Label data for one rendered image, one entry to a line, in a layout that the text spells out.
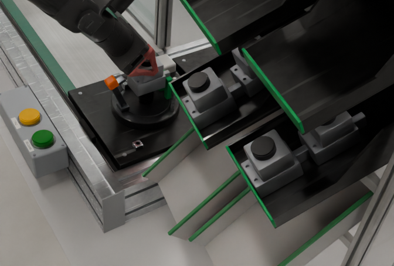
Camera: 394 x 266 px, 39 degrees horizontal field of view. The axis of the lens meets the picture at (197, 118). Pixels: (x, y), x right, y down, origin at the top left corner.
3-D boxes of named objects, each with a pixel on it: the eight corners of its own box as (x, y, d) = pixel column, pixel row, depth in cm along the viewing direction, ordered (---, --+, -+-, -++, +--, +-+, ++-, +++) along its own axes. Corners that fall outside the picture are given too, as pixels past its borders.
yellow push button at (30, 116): (24, 130, 109) (23, 123, 108) (17, 118, 112) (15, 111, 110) (43, 124, 111) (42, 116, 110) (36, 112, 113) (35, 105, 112)
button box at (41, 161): (36, 180, 107) (31, 157, 103) (-1, 114, 119) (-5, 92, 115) (70, 167, 110) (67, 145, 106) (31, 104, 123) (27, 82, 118)
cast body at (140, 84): (137, 97, 108) (138, 68, 104) (126, 84, 111) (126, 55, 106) (174, 85, 112) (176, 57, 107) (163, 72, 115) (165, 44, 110)
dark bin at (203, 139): (207, 151, 77) (190, 120, 71) (173, 92, 85) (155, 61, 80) (382, 51, 77) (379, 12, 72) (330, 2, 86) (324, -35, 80)
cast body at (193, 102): (199, 131, 79) (183, 101, 73) (187, 111, 82) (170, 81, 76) (250, 101, 79) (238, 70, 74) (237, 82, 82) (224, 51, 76)
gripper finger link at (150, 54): (155, 47, 109) (128, 23, 102) (174, 67, 105) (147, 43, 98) (132, 71, 110) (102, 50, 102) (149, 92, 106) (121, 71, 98)
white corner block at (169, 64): (158, 83, 124) (159, 69, 121) (148, 72, 126) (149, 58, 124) (176, 77, 126) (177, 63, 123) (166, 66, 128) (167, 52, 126)
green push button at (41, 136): (37, 153, 105) (36, 146, 104) (29, 140, 107) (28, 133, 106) (57, 146, 107) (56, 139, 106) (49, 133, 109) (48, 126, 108)
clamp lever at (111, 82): (121, 109, 110) (107, 85, 104) (116, 103, 111) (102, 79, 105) (136, 99, 110) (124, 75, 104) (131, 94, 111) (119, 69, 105)
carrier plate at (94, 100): (119, 172, 104) (119, 164, 102) (68, 98, 118) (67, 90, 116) (224, 130, 114) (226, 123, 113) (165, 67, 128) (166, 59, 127)
